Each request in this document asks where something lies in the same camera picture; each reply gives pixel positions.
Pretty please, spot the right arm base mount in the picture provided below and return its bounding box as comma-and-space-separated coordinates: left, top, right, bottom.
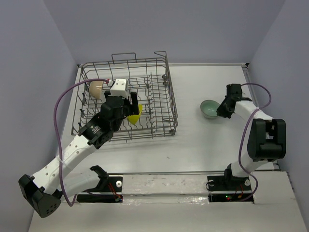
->
205, 175, 253, 203

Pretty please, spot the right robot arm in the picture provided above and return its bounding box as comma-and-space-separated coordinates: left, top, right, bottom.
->
215, 84, 286, 190

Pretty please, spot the yellow-green plastic bowl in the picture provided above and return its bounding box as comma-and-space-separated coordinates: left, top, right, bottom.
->
127, 104, 142, 125

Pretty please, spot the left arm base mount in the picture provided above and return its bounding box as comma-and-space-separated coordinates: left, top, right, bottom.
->
77, 175, 123, 203

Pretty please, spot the white bowl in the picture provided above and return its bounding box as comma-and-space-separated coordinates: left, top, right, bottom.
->
89, 81, 104, 100

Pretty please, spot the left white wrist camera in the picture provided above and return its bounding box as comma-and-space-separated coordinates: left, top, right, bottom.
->
107, 78, 129, 99

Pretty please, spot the grey wire dish rack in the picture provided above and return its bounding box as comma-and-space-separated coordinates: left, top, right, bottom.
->
76, 51, 178, 143

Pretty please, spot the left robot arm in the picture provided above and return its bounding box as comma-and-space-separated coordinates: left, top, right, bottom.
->
18, 92, 140, 218

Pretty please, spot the metal rail bar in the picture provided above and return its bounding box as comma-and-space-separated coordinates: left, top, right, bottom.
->
108, 171, 224, 175

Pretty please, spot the celadon green bowl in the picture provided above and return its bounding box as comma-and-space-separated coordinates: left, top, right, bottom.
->
200, 100, 220, 119

